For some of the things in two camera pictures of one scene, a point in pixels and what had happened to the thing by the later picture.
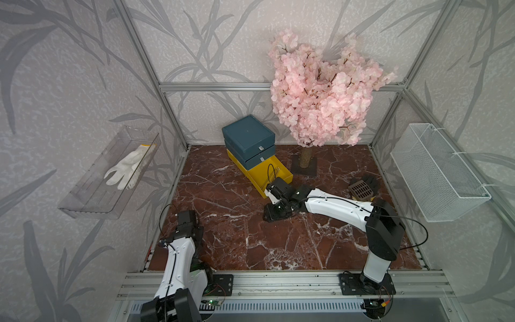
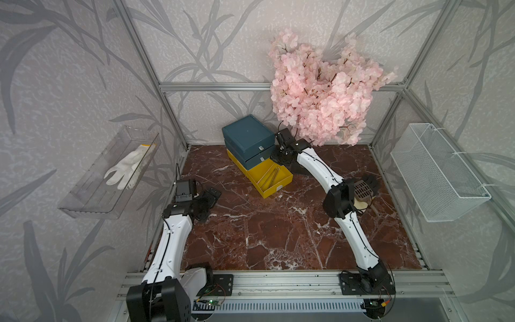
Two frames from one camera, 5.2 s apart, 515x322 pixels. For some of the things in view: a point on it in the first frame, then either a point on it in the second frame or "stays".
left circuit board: [213, 302] stays
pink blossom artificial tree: [318, 102] stays
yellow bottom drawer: [260, 176] stays
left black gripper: [198, 229] → [210, 199]
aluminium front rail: [141, 286] stays
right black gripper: [268, 216] → [273, 155]
